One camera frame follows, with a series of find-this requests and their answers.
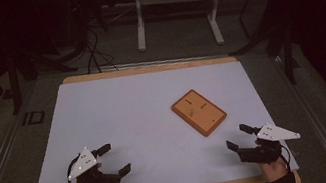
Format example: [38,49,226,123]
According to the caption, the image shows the black floor cables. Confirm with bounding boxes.
[79,20,121,77]

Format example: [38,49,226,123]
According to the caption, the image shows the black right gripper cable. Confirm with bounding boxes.
[279,142,297,174]

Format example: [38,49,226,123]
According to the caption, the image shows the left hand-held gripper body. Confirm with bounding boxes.
[63,141,124,183]

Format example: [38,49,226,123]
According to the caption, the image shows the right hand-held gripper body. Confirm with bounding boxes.
[232,117,305,169]

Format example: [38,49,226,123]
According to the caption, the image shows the orange wooden board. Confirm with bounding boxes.
[167,83,231,143]

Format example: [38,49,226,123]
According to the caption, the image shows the person's right hand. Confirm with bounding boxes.
[254,133,291,183]

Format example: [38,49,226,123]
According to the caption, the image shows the black metal stand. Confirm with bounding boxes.
[0,32,86,116]
[219,0,304,95]

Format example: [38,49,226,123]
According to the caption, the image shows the white table mat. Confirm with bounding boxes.
[11,45,301,183]

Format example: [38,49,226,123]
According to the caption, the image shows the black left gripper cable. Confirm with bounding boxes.
[60,157,82,183]

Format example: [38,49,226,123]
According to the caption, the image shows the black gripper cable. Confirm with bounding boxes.
[60,157,82,183]
[279,142,297,174]

